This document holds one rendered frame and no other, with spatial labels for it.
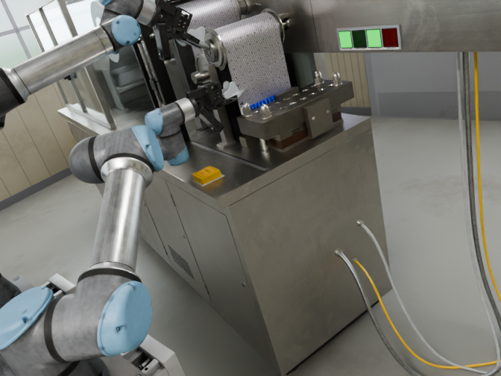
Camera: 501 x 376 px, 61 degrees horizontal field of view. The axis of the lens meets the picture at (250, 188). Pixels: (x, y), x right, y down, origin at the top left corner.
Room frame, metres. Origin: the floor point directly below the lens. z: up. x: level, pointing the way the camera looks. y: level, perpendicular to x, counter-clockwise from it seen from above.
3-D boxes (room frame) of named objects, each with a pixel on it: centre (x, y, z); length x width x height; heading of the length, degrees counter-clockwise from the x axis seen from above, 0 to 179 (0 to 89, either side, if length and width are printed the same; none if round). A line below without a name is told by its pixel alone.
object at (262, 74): (1.55, -0.15, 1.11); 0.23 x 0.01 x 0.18; 117
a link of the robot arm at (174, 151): (1.37, 0.22, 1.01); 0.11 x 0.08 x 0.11; 82
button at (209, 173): (1.29, 0.13, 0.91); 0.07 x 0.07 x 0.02; 27
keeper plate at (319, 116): (1.38, -0.29, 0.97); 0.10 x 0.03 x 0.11; 117
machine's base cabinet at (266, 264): (2.40, 0.38, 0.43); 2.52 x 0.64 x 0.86; 27
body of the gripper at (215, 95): (1.44, 0.07, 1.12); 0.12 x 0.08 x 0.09; 117
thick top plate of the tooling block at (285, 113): (1.46, -0.23, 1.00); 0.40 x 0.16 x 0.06; 117
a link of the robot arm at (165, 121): (1.36, 0.21, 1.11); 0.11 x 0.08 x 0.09; 117
